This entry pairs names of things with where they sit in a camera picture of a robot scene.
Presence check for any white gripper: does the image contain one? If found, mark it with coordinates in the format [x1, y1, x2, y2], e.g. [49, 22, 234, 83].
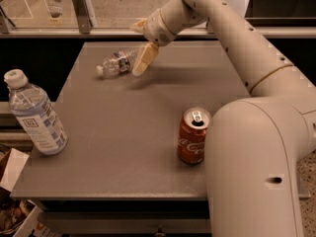
[129, 9, 176, 76]

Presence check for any clear plastic water bottle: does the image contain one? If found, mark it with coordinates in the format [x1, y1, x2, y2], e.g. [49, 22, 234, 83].
[96, 48, 138, 79]

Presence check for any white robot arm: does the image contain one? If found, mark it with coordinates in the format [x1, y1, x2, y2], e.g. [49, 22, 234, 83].
[132, 0, 316, 237]

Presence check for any red coke can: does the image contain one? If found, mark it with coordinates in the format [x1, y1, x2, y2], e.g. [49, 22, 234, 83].
[178, 108, 211, 165]

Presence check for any large labelled water bottle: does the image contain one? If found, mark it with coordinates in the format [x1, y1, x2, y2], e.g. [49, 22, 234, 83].
[4, 69, 68, 155]

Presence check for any white cardboard box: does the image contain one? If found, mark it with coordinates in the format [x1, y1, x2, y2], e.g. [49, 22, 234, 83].
[0, 148, 29, 192]

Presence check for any grey table drawer front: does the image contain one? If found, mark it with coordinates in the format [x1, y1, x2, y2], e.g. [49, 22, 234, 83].
[38, 212, 211, 235]

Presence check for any white box with clutter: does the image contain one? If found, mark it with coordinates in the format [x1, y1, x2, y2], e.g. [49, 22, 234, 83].
[0, 198, 62, 237]

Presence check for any metal railing post left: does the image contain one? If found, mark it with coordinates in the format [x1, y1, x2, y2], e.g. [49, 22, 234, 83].
[72, 0, 91, 34]

